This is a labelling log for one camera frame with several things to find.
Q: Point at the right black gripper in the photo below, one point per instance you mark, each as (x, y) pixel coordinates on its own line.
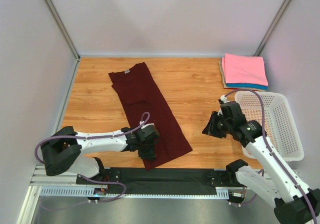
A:
(214, 125)

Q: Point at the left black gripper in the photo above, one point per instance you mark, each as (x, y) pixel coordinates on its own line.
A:
(146, 153)

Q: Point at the maroon t-shirt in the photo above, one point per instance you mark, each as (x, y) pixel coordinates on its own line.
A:
(138, 93)

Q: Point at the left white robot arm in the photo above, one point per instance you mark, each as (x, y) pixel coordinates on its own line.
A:
(67, 150)

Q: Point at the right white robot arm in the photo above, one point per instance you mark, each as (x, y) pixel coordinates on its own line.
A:
(292, 200)

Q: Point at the blue folded t-shirt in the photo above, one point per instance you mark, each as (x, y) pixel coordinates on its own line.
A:
(247, 85)

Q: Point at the white plastic basket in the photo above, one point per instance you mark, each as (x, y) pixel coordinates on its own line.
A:
(279, 122)

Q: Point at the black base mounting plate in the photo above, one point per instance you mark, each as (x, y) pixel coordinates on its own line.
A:
(171, 181)

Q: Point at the pink folded t-shirt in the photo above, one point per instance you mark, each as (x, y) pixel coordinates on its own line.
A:
(244, 70)

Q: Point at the aluminium slotted cable rail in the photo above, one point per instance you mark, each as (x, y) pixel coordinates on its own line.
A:
(70, 184)

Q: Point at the right aluminium frame post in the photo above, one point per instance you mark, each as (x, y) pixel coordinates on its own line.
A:
(273, 26)

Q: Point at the aluminium frame post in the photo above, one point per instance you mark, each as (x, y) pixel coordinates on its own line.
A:
(273, 26)
(58, 21)

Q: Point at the left aluminium frame post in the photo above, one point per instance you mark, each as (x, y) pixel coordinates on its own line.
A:
(58, 21)

